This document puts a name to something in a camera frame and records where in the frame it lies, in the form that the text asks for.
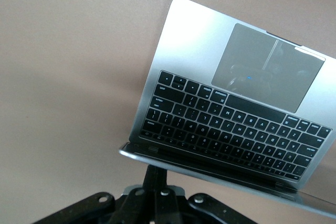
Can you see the silver grey laptop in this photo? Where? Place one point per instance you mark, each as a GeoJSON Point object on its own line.
{"type": "Point", "coordinates": [199, 77]}

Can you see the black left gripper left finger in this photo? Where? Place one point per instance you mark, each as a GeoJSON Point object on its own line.
{"type": "Point", "coordinates": [126, 208]}

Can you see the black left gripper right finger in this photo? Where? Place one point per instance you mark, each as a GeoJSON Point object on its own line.
{"type": "Point", "coordinates": [199, 208]}

